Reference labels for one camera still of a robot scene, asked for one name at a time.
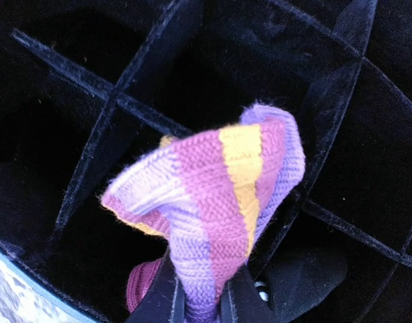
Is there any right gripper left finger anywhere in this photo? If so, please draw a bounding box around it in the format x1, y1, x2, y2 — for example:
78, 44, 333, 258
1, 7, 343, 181
125, 249, 185, 323

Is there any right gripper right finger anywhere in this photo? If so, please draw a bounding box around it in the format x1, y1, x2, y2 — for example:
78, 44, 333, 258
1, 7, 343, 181
220, 265, 273, 323

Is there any black sock with white stripes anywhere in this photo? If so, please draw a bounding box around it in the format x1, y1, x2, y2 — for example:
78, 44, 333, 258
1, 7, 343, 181
254, 248, 347, 322

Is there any maroon orange purple sock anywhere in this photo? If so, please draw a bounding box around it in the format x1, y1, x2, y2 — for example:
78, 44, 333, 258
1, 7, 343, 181
101, 104, 305, 322

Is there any black storage box with lid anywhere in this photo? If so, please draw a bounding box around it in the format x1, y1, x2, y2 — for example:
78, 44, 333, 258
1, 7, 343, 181
0, 1, 412, 322

